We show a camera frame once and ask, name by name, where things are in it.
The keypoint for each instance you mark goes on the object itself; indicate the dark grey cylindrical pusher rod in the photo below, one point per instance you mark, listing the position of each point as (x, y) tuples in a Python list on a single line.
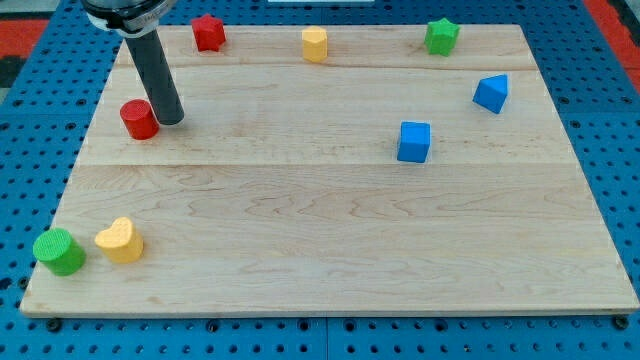
[(149, 59)]

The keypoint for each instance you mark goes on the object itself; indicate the red star block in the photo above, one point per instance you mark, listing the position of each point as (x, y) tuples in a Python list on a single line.
[(209, 33)]

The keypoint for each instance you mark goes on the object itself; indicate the green star block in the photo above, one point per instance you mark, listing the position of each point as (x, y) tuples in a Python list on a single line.
[(441, 37)]

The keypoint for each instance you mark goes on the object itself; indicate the red cylinder block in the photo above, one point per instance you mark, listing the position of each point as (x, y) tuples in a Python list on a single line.
[(139, 120)]

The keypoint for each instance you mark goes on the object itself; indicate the yellow hexagon block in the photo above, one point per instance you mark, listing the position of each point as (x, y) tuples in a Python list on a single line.
[(314, 44)]

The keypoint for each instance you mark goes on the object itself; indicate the yellow heart block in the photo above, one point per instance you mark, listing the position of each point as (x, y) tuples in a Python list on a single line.
[(121, 242)]

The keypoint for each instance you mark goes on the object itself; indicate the green cylinder block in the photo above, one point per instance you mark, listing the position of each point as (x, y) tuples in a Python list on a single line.
[(59, 252)]

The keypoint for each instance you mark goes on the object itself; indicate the wooden board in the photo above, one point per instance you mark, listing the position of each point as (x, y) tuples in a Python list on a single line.
[(280, 195)]

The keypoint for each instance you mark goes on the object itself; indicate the blue cube block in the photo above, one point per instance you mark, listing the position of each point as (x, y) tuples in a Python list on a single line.
[(414, 142)]

